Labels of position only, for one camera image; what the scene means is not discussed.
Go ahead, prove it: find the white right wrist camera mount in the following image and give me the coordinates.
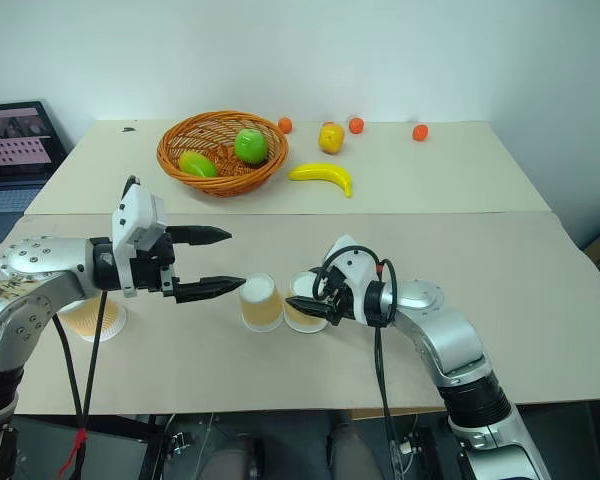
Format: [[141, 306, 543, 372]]
[[321, 234, 382, 324]]

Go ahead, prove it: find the yellow orange toy fruit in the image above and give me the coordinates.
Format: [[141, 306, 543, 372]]
[[317, 123, 346, 156]]

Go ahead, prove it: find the yellow toy banana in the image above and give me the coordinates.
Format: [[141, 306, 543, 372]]
[[287, 162, 356, 201]]

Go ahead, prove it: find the green toy apple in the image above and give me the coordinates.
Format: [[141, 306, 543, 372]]
[[234, 128, 269, 166]]

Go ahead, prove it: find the orange wicker basket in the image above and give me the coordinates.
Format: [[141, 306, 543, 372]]
[[156, 110, 290, 199]]

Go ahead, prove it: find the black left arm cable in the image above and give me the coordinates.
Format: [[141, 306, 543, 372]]
[[51, 313, 85, 427], [72, 291, 110, 480]]

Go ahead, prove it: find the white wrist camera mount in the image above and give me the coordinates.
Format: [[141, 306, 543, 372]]
[[110, 183, 170, 299], [321, 234, 382, 324]]

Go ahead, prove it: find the green toy mango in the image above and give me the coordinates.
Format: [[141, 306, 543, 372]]
[[177, 150, 219, 180]]

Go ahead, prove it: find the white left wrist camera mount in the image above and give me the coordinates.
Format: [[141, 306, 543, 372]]
[[110, 183, 170, 299]]

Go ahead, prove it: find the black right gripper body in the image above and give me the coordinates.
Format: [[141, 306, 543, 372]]
[[321, 266, 355, 327]]

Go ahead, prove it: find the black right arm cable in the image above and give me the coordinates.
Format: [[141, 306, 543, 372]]
[[311, 247, 406, 457]]

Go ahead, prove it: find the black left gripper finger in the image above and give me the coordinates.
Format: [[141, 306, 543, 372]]
[[167, 224, 233, 248], [172, 275, 247, 305]]

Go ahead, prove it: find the red cable tie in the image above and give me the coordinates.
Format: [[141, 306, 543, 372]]
[[58, 427, 90, 474]]

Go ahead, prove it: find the orange and white paper cup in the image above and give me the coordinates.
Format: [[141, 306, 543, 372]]
[[58, 298, 128, 344], [237, 272, 285, 334], [283, 271, 329, 336]]

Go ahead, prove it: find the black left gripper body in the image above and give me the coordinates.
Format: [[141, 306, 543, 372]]
[[129, 227, 178, 298]]

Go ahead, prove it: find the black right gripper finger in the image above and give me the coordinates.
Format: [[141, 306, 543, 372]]
[[284, 295, 332, 318]]

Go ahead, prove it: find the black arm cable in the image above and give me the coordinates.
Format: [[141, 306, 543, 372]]
[[51, 313, 85, 427], [72, 291, 110, 480], [311, 247, 406, 457]]

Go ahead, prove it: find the open laptop computer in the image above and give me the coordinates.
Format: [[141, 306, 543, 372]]
[[0, 100, 74, 215]]

